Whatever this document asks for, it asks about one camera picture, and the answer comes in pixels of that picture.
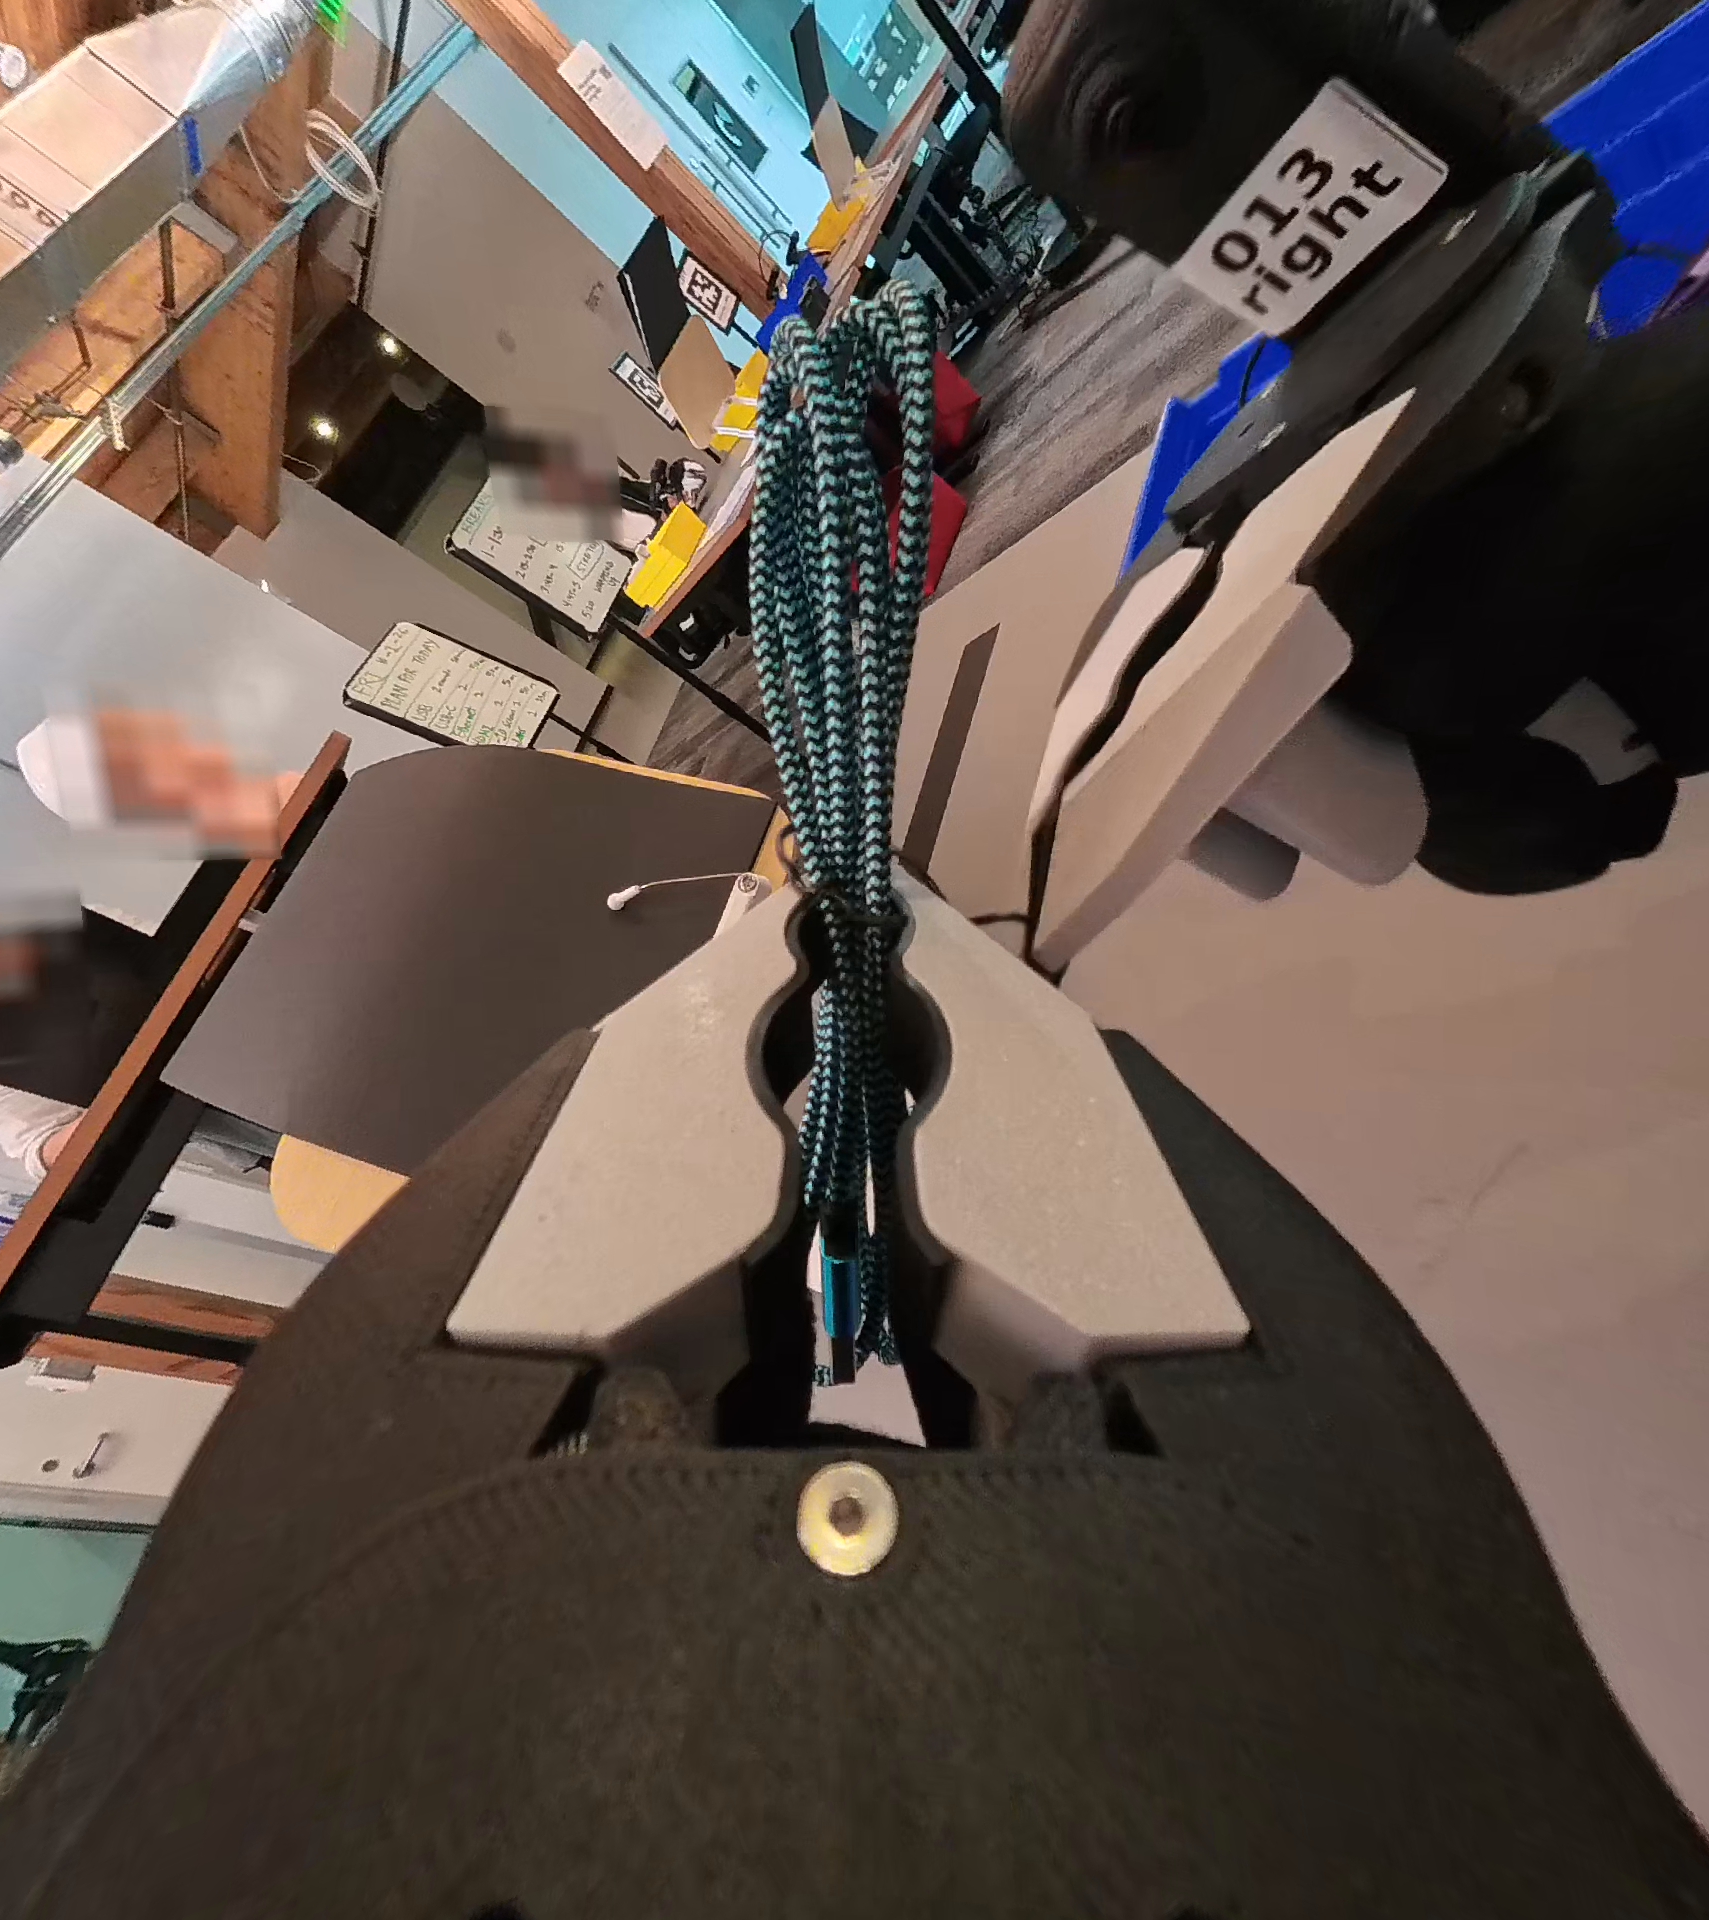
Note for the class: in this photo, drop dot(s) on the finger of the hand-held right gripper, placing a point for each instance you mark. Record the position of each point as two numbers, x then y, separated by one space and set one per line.
1109 675
1214 705

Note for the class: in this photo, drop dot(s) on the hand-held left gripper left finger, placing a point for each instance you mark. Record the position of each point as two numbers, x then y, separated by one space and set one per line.
600 1201

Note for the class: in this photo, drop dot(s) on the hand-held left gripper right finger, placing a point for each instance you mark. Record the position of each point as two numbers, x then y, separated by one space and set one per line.
1095 1201

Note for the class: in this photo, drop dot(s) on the tagged blue plastic bin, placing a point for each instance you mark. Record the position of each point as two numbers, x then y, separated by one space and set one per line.
1693 104

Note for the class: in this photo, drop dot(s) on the black twist tie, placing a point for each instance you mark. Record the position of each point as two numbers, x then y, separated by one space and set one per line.
840 905

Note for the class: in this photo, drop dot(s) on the red plastic case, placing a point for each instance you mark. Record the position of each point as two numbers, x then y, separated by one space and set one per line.
930 524
951 398

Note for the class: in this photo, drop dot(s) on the yellow plastic bin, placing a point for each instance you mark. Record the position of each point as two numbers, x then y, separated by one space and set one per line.
668 555

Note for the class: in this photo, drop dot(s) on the brown standing desk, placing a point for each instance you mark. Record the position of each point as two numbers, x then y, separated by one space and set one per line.
119 1080

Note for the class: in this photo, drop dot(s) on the handwritten whiteboard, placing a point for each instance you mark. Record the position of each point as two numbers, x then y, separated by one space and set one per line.
450 682
556 579

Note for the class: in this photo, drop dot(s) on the black dinosaur decal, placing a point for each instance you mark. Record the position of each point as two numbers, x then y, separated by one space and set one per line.
28 1665

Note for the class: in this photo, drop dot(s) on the white paper notice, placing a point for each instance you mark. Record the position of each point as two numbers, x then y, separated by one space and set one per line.
616 90

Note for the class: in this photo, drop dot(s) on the flat metal ventilation duct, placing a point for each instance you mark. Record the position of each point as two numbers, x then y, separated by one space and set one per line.
44 195

